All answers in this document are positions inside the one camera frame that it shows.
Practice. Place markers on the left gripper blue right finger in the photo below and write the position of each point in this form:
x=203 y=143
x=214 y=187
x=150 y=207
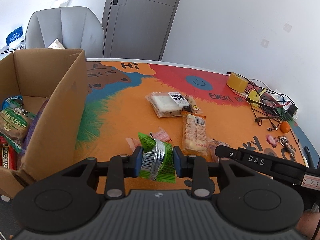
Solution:
x=194 y=168

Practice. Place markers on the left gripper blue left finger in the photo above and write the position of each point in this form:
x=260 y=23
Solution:
x=120 y=167

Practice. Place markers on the orange biscuit pack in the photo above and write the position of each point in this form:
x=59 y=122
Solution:
x=194 y=135

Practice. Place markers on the green silver snack pack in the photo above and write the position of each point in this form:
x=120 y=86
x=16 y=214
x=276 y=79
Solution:
x=158 y=163

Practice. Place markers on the red pink snack pack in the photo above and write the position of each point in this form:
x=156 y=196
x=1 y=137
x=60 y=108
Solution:
x=148 y=141

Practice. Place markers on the small nut snack pack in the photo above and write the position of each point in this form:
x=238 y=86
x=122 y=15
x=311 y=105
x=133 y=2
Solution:
x=192 y=107

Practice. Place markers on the white rice cake pack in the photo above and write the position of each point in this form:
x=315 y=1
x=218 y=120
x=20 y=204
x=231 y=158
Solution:
x=168 y=104

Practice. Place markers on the purple long snack bag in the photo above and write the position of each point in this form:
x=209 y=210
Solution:
x=32 y=128

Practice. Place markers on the green bread pack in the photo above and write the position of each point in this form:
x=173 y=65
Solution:
x=15 y=122

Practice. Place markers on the blue snack pack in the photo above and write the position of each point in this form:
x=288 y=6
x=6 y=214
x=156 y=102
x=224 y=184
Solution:
x=15 y=100

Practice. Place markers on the person's right hand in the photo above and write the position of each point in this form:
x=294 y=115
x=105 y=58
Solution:
x=309 y=223

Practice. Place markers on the black peeler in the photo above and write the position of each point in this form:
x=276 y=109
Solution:
x=309 y=157

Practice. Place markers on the bunch of keys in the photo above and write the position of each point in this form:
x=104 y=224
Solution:
x=288 y=151

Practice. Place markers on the orange tangerine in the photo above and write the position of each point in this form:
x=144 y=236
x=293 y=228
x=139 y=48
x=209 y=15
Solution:
x=285 y=127

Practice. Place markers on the colourful cat table mat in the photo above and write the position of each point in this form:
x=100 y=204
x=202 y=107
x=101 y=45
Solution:
x=116 y=109

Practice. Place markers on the cardboard box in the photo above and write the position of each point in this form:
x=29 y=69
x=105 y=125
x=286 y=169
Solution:
x=56 y=81

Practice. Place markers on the white power strip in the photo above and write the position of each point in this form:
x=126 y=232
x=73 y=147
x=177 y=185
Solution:
x=287 y=104

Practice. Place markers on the yellow crumpled bag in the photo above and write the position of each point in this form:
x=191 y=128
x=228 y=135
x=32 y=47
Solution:
x=256 y=96

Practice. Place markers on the yellow tape roll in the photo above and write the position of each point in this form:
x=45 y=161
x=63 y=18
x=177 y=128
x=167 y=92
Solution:
x=237 y=82

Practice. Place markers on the grey door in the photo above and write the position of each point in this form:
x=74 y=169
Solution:
x=137 y=29

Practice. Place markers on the dotted white cushion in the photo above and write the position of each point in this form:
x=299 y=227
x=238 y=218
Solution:
x=56 y=44

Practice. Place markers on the grey armchair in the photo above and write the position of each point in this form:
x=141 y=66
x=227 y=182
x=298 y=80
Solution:
x=73 y=27

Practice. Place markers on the blue plastic bag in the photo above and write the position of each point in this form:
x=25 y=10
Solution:
x=14 y=35

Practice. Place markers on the white handled knife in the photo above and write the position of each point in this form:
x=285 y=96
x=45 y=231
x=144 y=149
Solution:
x=305 y=159

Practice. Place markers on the pink flower keychain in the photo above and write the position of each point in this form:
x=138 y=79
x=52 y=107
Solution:
x=271 y=140

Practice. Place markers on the black wire stand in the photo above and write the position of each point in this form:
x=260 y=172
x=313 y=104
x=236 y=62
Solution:
x=268 y=110

